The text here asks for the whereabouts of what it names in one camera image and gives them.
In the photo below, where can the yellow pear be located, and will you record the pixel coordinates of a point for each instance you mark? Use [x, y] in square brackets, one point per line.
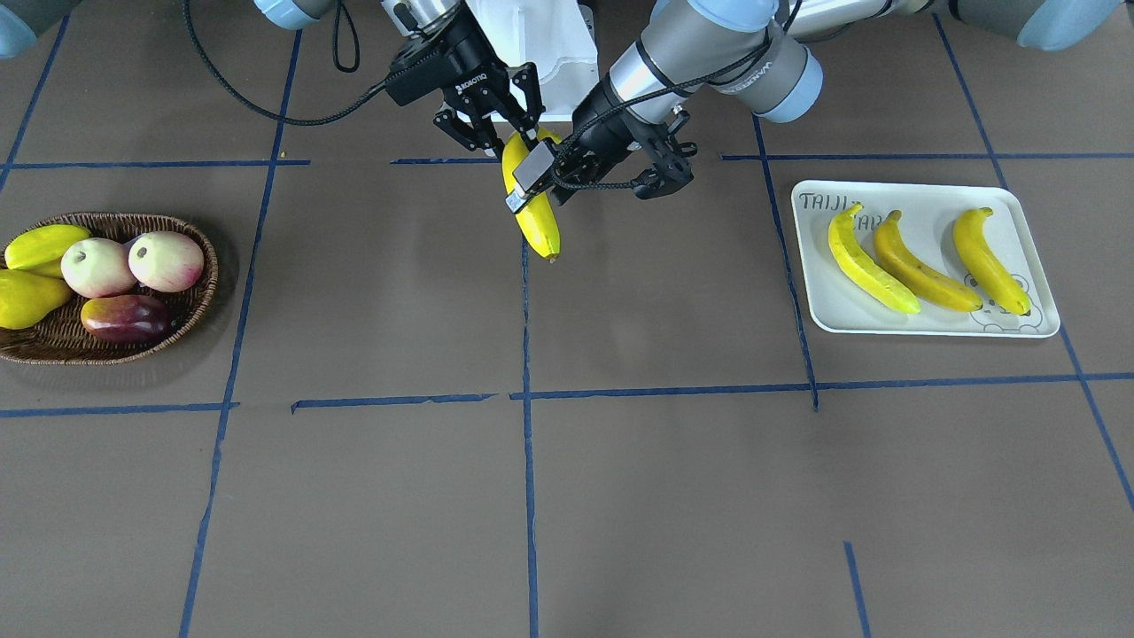
[26, 298]

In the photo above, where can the pink white apple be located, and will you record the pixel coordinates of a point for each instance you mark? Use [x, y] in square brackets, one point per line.
[96, 268]
[165, 261]

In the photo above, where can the red yellow mango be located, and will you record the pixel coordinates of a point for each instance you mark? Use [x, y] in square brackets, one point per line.
[127, 319]

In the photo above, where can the yellow banana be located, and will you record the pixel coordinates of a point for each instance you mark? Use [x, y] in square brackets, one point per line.
[927, 283]
[862, 270]
[536, 220]
[984, 266]

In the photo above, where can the brown wicker basket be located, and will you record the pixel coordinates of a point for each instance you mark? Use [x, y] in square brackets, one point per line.
[60, 340]

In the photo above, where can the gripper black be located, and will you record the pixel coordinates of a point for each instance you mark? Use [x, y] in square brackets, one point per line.
[606, 115]
[467, 55]

